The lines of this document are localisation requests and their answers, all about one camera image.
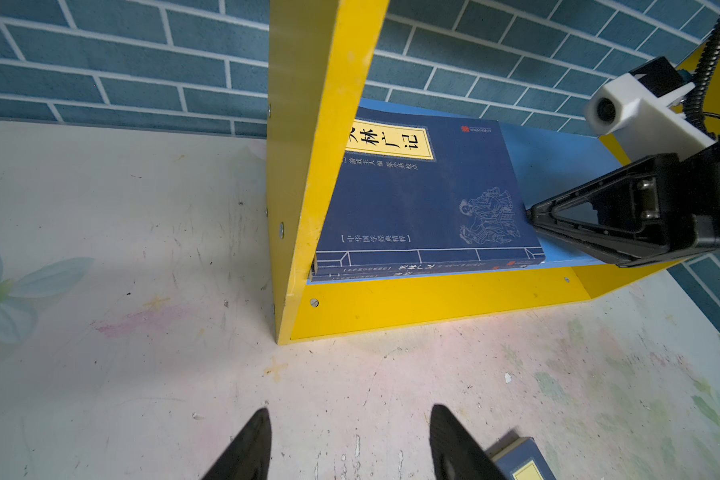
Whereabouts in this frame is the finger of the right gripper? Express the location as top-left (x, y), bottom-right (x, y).
top-left (533, 223), bottom-right (684, 268)
top-left (527, 154), bottom-right (678, 240)

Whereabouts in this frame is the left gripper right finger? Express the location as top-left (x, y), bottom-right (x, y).
top-left (429, 404), bottom-right (505, 480)

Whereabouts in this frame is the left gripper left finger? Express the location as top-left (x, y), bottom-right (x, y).
top-left (202, 408), bottom-right (272, 480)

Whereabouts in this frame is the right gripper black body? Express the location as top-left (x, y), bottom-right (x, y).
top-left (635, 136), bottom-right (720, 266)

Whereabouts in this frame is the blue book yellow label Yijing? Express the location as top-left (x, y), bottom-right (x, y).
top-left (310, 259), bottom-right (544, 282)

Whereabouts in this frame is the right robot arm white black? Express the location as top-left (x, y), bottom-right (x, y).
top-left (527, 16), bottom-right (720, 268)

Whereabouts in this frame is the floral table mat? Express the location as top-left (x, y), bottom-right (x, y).
top-left (0, 121), bottom-right (720, 479)

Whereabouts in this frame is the yellow shelf with coloured boards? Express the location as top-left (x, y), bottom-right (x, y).
top-left (266, 1), bottom-right (720, 344)

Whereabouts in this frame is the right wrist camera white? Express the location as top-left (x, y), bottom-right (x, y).
top-left (584, 73), bottom-right (714, 161)

